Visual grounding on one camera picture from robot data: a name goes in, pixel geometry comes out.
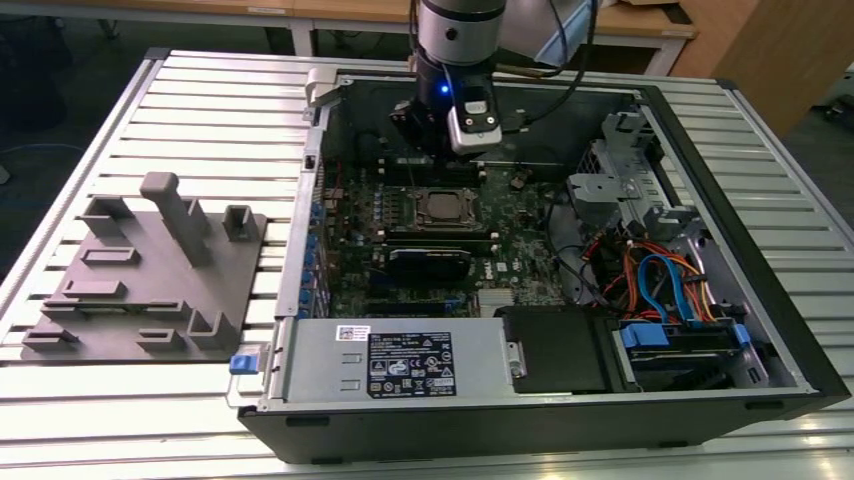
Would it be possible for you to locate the grey parts rack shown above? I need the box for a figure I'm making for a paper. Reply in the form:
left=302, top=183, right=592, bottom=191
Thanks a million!
left=19, top=171, right=270, bottom=362

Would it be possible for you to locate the orange power wire bundle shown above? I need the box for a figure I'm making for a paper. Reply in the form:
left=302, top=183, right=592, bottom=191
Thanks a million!
left=604, top=238, right=724, bottom=325

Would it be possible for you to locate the white-rimmed wrist camera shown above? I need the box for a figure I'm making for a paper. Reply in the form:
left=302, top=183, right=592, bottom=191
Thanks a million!
left=448, top=86, right=504, bottom=155

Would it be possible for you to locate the wooden desk white frame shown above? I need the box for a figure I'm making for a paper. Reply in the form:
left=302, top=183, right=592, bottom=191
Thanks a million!
left=293, top=0, right=701, bottom=77
left=0, top=0, right=315, bottom=59

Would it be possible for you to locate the silver metal disk bay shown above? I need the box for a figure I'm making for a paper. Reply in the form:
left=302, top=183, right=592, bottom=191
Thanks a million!
left=565, top=112, right=713, bottom=251

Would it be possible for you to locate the black camera cable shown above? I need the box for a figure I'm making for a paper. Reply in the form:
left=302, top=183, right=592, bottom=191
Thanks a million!
left=513, top=0, right=602, bottom=132

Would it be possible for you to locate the silver power supply unit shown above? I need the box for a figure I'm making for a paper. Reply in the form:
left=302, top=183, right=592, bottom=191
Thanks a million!
left=263, top=317, right=529, bottom=404

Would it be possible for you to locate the silver-topped CPU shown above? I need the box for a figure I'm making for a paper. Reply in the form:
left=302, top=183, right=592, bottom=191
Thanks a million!
left=426, top=193, right=464, bottom=221

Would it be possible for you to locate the black graphics card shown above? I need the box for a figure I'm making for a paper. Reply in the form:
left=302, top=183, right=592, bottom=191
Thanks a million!
left=385, top=244, right=474, bottom=287

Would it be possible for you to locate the grey case latch handle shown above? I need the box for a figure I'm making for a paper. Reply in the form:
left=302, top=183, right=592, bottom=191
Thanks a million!
left=303, top=68, right=337, bottom=109

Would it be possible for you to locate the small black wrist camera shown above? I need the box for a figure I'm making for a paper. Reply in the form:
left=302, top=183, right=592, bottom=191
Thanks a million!
left=390, top=98, right=421, bottom=132

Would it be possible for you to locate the blue disk carrier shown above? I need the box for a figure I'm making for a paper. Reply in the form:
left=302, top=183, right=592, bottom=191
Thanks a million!
left=617, top=322, right=750, bottom=361

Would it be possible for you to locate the green motherboard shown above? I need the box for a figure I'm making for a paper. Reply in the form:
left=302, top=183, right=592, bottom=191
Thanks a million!
left=318, top=164, right=582, bottom=321

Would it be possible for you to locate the metal socket cover frame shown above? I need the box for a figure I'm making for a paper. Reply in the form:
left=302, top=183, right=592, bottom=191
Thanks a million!
left=413, top=188, right=480, bottom=231

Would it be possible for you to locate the blue data wire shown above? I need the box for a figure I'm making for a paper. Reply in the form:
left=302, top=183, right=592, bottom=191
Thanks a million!
left=636, top=253, right=704, bottom=330

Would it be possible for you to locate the wooden cabinet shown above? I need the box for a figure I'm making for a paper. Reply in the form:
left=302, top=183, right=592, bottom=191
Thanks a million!
left=673, top=0, right=854, bottom=137

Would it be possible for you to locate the black expansion slot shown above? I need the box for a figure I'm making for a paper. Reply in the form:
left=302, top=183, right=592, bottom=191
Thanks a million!
left=365, top=299, right=484, bottom=320

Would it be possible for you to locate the black open PC case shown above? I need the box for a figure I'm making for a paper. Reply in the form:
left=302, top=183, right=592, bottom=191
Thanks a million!
left=226, top=67, right=853, bottom=466

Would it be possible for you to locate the black plastic shroud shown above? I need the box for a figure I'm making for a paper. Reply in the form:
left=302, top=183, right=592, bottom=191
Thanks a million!
left=494, top=305, right=633, bottom=397

